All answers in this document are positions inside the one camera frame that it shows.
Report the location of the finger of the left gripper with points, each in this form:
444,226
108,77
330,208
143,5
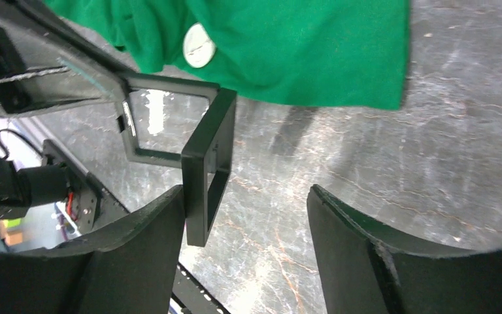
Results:
46,66

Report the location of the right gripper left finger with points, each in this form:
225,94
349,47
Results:
37,281

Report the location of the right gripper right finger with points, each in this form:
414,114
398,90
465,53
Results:
366,266

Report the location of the black square tray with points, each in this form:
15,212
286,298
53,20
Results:
206,166
160,115

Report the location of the round orange green badge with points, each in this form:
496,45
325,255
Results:
198,48

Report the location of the green t-shirt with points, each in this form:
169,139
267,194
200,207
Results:
306,53

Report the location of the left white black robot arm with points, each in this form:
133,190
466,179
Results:
21,189

